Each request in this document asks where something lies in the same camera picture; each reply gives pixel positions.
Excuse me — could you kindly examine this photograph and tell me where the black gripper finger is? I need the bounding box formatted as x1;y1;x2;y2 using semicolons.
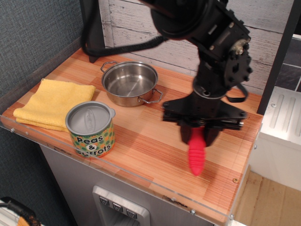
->
204;127;221;147
180;124;192;144

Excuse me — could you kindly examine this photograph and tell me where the peas and carrots toy can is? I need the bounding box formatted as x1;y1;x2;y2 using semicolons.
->
65;101;116;158

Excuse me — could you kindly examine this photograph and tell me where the orange object bottom left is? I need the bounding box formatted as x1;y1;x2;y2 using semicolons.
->
17;217;29;226

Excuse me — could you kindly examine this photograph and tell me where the clear acrylic table edge guard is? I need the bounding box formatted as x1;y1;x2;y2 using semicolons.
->
0;116;236;226

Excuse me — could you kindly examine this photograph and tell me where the silver ice dispenser panel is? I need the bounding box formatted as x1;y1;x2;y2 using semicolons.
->
93;186;151;226

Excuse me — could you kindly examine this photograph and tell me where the dark vertical frame post right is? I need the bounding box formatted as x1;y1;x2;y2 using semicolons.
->
257;0;301;115

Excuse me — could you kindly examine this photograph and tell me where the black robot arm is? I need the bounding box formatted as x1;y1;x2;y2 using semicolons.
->
144;0;252;146

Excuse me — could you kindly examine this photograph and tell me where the folded yellow cloth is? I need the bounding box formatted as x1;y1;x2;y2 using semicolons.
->
13;79;96;132

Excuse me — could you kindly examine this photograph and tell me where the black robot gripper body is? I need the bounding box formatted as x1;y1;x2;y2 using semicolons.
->
163;91;247;132

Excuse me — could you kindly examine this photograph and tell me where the white toy sink unit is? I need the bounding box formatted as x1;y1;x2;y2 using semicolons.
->
248;34;301;190

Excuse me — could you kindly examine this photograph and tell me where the red handled metal spoon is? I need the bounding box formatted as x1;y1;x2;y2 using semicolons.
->
188;127;206;176

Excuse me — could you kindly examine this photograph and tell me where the grey toy kitchen cabinet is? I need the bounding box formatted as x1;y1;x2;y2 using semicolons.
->
41;145;231;226

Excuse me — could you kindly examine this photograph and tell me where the small stainless steel pot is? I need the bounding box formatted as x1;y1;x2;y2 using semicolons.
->
101;61;163;107

